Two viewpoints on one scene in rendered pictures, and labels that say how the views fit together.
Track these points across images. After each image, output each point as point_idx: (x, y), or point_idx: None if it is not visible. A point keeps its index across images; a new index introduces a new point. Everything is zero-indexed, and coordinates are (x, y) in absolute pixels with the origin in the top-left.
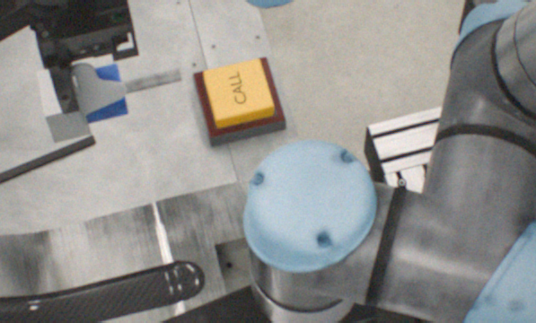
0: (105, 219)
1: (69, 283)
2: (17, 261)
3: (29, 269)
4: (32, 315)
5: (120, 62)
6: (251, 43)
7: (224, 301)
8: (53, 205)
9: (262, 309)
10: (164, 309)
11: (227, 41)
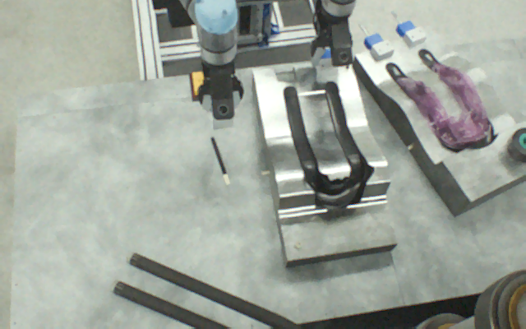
0: (263, 116)
1: (288, 129)
2: (279, 145)
3: (282, 141)
4: (300, 142)
5: (177, 127)
6: (177, 81)
7: (334, 37)
8: (238, 154)
9: (348, 13)
10: (300, 99)
11: (175, 89)
